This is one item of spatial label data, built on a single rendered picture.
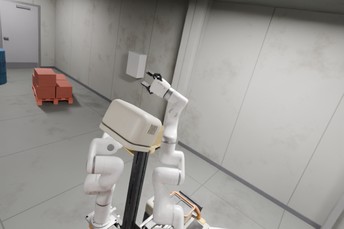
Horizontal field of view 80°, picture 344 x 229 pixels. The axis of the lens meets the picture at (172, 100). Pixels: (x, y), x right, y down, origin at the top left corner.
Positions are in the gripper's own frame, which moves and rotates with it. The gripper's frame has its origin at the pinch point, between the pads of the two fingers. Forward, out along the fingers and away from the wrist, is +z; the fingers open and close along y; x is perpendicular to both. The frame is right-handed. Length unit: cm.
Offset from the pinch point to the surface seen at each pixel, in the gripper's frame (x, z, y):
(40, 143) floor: -45, 133, -305
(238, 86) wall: -231, -94, -91
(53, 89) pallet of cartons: -180, 242, -354
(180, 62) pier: -241, 15, -126
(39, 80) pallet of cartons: -164, 267, -334
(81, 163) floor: -45, 46, -270
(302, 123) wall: -193, -192, -62
